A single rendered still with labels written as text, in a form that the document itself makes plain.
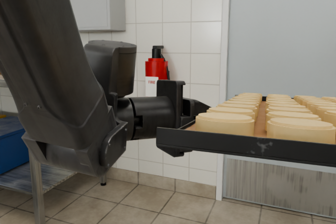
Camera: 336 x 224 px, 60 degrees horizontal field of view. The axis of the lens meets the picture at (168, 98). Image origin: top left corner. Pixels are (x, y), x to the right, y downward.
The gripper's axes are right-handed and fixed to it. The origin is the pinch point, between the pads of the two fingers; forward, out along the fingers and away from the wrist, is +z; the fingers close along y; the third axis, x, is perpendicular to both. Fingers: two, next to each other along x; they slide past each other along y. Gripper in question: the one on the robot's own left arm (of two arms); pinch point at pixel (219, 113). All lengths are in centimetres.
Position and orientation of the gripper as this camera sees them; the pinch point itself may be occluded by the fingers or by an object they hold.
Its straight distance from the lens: 45.5
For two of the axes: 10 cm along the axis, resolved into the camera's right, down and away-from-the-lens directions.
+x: 4.4, 0.9, -8.9
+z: 9.0, -0.3, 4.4
